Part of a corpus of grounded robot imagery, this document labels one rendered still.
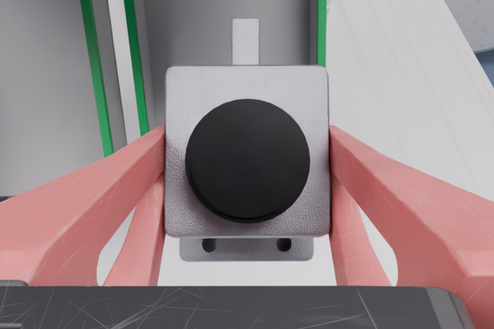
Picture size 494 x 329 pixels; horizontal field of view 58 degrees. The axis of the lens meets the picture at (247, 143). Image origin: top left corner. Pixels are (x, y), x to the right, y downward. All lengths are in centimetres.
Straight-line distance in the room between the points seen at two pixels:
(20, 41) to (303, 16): 20
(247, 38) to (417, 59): 47
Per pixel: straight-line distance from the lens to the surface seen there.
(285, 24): 35
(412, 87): 59
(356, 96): 56
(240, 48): 16
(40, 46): 36
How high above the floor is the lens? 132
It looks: 63 degrees down
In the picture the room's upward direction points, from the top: 2 degrees counter-clockwise
